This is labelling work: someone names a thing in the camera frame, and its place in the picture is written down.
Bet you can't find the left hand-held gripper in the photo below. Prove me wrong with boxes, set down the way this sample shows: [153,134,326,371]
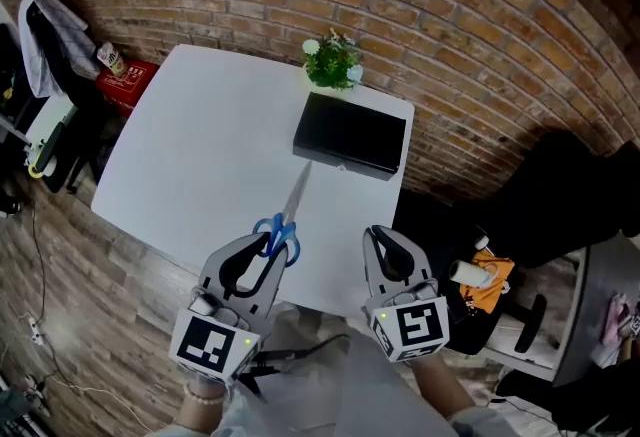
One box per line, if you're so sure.
[168,231,291,385]

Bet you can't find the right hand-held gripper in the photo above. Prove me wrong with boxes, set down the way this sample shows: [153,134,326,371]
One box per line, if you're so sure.
[362,224,452,364]

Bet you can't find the blue-handled scissors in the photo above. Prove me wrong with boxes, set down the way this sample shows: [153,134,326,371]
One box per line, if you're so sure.
[251,160,314,269]

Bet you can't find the black box container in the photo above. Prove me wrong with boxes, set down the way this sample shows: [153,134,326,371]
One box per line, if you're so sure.
[291,91,408,183]

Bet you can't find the person's right forearm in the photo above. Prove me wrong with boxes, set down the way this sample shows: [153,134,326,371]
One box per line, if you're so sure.
[410,353,478,422]

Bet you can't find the person's left forearm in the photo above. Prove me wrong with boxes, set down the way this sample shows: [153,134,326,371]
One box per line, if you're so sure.
[173,368,230,435]

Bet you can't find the large white roll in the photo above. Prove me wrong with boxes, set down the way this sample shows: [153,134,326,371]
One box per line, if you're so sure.
[448,259,495,290]

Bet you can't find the black tripod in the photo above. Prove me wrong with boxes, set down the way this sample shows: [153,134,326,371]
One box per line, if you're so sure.
[238,333,352,399]

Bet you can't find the orange bag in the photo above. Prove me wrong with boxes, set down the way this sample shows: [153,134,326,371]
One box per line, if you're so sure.
[458,248,516,317]

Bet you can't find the person's grey clothing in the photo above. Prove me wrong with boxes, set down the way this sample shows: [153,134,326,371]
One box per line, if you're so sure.
[212,327,521,437]

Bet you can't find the black office chair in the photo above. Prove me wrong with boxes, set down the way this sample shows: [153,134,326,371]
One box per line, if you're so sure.
[392,128,640,356]

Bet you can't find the grey desk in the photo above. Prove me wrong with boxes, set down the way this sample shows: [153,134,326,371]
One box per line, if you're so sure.
[551,232,640,389]

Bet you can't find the small green potted plant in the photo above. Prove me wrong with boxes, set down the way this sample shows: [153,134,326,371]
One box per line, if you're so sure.
[301,27,365,92]

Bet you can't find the white power strip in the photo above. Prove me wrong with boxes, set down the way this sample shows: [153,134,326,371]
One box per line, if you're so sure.
[26,316,47,347]

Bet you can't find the pink cloth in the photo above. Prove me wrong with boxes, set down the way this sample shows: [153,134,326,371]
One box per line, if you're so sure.
[598,292,637,347]

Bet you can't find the red box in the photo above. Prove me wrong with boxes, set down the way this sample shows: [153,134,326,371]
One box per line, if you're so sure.
[95,58,161,107]

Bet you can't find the drink bottle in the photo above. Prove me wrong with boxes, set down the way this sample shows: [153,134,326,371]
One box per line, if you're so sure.
[96,41,127,77]

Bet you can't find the white hanging cloth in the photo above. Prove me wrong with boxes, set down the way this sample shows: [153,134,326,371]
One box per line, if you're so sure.
[17,0,90,98]

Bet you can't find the pearl bracelet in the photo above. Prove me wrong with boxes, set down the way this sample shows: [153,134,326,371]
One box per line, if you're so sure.
[182,380,227,407]

